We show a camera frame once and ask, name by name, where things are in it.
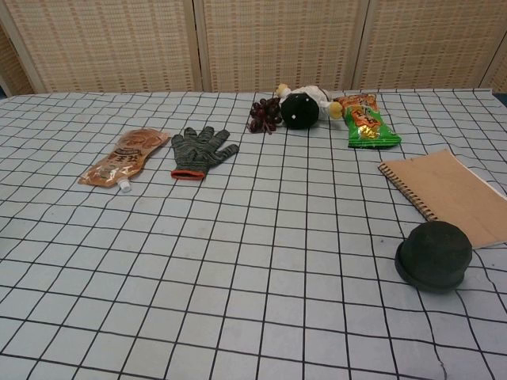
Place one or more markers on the black round bowl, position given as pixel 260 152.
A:
pixel 433 257

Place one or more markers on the grey knit work glove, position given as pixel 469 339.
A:
pixel 196 152

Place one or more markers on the checked light blue tablecloth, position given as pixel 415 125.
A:
pixel 237 257

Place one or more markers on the purple grape bunch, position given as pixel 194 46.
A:
pixel 263 112

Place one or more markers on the black and white plush toy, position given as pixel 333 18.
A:
pixel 300 111

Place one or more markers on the green snack bag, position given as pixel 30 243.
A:
pixel 366 126

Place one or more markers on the orange spout pouch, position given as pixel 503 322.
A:
pixel 123 158

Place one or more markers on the bamboo folding screen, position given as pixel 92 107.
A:
pixel 277 43

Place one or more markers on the brown spiral notebook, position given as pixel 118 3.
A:
pixel 447 186

